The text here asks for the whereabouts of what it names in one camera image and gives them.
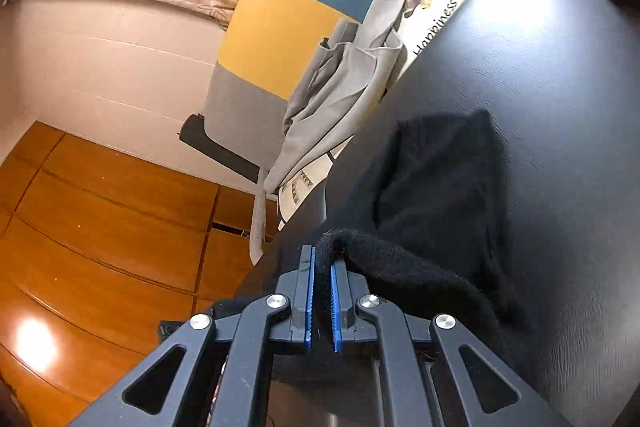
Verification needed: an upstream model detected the grey garment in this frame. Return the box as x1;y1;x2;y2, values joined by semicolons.
262;0;406;195

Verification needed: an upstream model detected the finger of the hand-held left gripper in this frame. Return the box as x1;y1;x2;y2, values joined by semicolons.
159;319;188;340

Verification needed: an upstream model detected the grey chair armrest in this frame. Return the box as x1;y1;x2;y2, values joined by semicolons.
249;167;268;265

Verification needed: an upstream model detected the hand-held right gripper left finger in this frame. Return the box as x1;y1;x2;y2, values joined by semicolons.
67;246;317;427

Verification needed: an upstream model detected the wooden wardrobe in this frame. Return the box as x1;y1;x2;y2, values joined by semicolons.
0;121;281;427

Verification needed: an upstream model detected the black sweater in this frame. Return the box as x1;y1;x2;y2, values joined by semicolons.
320;109;533;353

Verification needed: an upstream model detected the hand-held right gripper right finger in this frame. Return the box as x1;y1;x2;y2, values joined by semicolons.
330;259;571;427

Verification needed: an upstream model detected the grey yellow blue chair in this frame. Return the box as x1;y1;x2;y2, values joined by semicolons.
205;0;423;180

